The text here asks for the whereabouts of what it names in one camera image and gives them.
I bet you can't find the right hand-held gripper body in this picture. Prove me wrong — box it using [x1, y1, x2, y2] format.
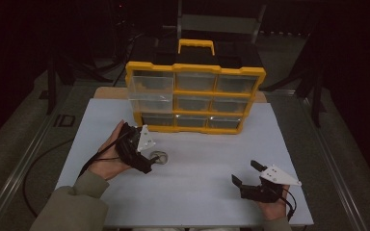
[240, 164, 303, 204]

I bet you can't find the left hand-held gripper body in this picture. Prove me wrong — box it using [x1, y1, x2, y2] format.
[115, 121, 157, 167]

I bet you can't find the clear plastic pull-out drawer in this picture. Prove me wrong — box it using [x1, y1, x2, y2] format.
[128, 70, 175, 114]

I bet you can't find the yellow black organizer cabinet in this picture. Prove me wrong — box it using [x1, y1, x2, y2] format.
[124, 38, 267, 135]

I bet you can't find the person's right hand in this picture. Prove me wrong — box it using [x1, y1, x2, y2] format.
[257, 185, 291, 221]

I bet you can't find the person's left hand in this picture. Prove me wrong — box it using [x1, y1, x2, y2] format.
[88, 119, 134, 181]

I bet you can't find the black metal stand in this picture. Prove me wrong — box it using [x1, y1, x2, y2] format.
[46, 52, 114, 116]
[263, 32, 327, 129]

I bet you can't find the grid of small closed drawers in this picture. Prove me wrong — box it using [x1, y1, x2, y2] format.
[141, 71, 258, 129]

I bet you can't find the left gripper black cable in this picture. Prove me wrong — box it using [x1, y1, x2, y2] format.
[22, 128, 133, 219]

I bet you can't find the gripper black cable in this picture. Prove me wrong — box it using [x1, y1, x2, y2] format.
[22, 128, 133, 219]
[280, 187, 298, 222]

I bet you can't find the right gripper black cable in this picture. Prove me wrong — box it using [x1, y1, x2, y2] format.
[280, 187, 298, 222]

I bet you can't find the aluminium rail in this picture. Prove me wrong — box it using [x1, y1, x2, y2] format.
[297, 92, 369, 231]
[0, 80, 75, 231]

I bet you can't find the grey metal frame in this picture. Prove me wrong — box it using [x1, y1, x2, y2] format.
[162, 0, 268, 44]

